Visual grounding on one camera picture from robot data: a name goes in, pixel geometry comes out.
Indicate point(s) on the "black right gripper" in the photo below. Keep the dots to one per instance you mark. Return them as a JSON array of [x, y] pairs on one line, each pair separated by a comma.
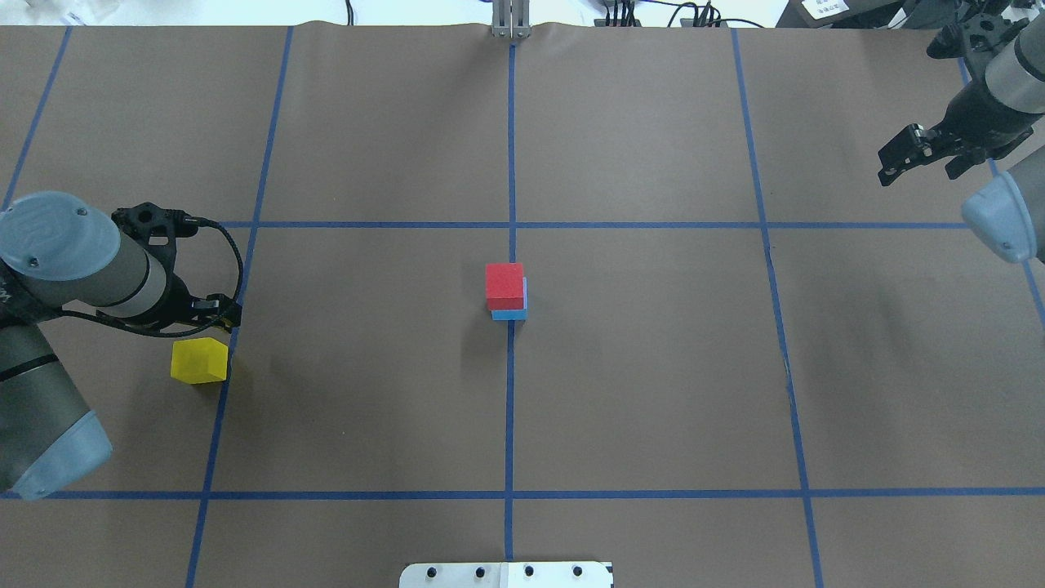
[[976, 114]]

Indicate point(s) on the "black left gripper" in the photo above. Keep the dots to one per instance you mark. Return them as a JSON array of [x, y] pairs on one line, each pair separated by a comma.
[[181, 301]]

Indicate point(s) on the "yellow cube block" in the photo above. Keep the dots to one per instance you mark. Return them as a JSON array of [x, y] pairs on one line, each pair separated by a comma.
[[199, 361]]

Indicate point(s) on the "red cube block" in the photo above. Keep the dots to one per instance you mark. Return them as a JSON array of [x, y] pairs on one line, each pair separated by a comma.
[[505, 287]]

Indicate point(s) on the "blue cube block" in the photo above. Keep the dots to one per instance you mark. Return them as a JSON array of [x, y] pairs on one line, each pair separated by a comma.
[[518, 314]]

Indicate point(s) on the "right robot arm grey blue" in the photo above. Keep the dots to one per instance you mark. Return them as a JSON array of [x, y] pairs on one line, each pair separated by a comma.
[[1007, 213]]

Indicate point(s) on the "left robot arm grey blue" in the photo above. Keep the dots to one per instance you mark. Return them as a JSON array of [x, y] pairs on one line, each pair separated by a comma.
[[69, 272]]

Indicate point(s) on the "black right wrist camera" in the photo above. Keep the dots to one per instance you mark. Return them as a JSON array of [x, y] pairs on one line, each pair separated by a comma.
[[980, 34]]

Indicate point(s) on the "aluminium frame post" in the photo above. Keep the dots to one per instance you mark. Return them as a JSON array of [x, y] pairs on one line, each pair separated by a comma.
[[511, 19]]

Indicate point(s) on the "white camera pole with base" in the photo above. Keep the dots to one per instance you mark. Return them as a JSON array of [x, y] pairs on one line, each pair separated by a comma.
[[509, 574]]

